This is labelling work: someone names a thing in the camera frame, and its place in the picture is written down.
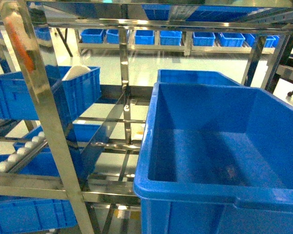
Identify blue bin on shelf centre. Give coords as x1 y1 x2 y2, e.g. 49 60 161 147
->
133 82 293 234

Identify stainless steel roller shelf rack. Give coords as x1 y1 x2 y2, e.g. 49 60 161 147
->
0 0 293 234

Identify background shelf with small bins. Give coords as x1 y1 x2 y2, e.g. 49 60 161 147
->
74 28 284 57

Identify blue bin below shelf left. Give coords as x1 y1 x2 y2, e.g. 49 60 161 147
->
0 196 77 234

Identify blue crate with white item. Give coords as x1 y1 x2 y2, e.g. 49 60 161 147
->
0 66 102 120

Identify small blue bins in background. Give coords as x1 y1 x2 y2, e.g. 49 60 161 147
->
80 28 280 48

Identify white curved object in crate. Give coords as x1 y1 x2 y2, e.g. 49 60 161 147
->
62 65 91 81

